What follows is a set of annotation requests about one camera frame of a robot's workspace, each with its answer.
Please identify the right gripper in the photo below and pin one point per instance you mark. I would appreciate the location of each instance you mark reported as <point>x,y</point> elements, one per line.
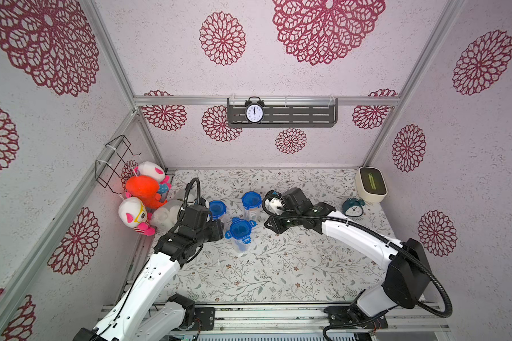
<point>283,221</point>

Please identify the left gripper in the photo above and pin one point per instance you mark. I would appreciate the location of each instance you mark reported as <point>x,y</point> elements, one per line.
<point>217,226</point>

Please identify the blue container lid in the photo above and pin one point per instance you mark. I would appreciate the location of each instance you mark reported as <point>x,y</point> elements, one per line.
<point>218,209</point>

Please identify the clear plastic container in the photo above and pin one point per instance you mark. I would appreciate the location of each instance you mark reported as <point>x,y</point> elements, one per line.
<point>252,214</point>
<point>240,247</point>

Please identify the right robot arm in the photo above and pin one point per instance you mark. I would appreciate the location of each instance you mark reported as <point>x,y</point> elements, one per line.
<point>408,280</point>

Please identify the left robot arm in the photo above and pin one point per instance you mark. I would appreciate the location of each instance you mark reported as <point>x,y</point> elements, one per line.
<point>127,320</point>

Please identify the white small plush dog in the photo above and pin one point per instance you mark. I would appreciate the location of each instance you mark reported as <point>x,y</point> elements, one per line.
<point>165,217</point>

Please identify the teal alarm clock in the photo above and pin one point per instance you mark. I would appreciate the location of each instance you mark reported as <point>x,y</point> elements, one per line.
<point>353,207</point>

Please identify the red plush toy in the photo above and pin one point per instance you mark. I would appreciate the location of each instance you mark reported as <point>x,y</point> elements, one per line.
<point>146,189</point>

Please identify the lower white pink plush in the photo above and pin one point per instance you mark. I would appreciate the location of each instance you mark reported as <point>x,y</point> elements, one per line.
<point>134,215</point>

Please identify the white pink plush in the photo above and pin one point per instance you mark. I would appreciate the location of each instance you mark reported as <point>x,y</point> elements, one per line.
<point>153,171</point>
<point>134,215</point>

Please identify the upper white pink plush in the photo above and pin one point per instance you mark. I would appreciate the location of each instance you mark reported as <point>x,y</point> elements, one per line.
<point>153,171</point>

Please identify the cream box with green window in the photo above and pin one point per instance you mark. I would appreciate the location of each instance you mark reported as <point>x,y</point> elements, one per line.
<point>370,185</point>

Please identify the black alarm clock on shelf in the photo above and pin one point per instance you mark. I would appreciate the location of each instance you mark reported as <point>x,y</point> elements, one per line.
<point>254,109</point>

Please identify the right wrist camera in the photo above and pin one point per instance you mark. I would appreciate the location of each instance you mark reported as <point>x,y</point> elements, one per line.
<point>273,202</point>

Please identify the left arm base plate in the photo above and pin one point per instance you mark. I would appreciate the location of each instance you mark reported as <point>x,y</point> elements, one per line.
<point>198,319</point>

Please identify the grey wall shelf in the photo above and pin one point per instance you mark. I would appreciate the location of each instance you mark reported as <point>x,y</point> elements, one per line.
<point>286,116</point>

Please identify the black wire basket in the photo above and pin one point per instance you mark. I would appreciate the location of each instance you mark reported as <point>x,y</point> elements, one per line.
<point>107,171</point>

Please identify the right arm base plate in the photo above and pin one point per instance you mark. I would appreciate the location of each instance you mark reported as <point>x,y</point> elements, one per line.
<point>346,314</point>

